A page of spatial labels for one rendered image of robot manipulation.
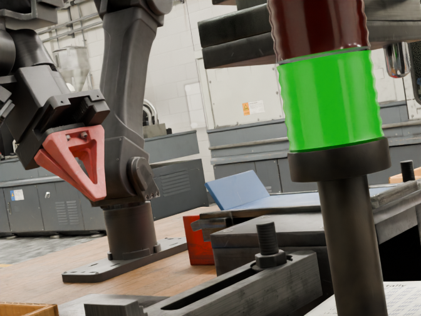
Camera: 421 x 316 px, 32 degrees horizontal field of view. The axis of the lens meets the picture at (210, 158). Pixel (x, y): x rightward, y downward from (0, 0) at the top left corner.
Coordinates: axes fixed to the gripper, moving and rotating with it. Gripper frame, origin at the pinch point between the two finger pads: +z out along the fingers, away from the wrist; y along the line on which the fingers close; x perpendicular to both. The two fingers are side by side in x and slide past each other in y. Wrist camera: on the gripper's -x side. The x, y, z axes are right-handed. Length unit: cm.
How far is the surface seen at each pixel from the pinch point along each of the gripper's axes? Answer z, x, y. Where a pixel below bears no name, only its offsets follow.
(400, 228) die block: 20.4, 3.0, 26.0
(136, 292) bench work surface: 10.1, 2.1, -5.1
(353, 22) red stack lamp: 15, -21, 45
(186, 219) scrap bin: 4.4, 13.3, -4.7
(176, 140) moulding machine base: -230, 488, -463
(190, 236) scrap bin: 6.3, 13.3, -5.5
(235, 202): 10.6, 1.3, 14.7
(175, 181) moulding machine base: -193, 473, -482
